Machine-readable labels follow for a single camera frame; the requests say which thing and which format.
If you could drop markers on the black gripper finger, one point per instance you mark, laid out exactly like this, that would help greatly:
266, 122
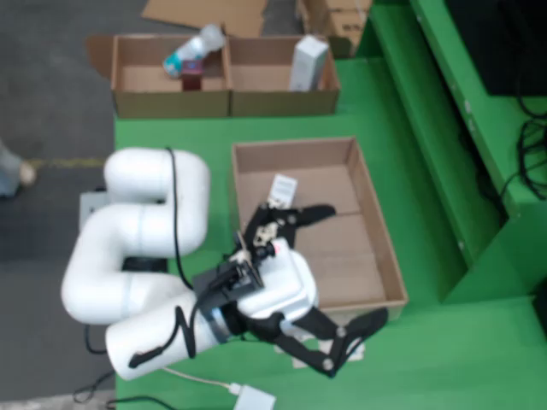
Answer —
307, 213
333, 341

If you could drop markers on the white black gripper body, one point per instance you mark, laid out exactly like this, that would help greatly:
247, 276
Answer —
282, 282

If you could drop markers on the red Secret carton box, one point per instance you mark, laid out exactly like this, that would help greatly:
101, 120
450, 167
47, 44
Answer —
192, 72

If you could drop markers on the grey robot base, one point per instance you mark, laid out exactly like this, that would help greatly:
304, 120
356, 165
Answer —
89, 205

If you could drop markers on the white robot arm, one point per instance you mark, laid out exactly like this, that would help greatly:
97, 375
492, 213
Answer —
141, 239

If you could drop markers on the large cardboard tray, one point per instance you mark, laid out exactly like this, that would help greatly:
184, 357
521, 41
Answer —
342, 239

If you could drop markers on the shallow brown cardboard box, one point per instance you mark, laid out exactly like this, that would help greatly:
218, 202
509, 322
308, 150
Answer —
265, 102
145, 104

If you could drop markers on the tall white carton box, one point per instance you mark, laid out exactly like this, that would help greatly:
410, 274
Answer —
307, 60

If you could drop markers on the BS printed cardboard box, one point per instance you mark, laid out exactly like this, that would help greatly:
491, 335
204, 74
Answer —
342, 25

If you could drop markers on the large cardboard box open flaps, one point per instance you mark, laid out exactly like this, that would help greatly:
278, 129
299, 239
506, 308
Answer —
205, 15

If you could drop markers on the white adapter block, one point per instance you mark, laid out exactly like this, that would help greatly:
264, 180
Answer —
254, 399

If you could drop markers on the green metal shelf unit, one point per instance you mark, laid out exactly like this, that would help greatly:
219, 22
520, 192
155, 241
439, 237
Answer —
427, 128

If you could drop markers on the white spray bottle teal label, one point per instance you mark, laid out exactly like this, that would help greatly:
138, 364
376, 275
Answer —
192, 49

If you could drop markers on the black monitor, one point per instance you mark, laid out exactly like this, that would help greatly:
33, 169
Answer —
483, 42

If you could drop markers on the beige shoe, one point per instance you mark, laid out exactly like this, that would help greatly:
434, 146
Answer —
27, 173

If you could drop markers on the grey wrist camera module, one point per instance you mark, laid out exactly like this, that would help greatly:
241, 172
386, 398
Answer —
231, 282

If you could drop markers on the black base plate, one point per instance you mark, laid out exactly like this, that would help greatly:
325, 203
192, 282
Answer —
145, 264

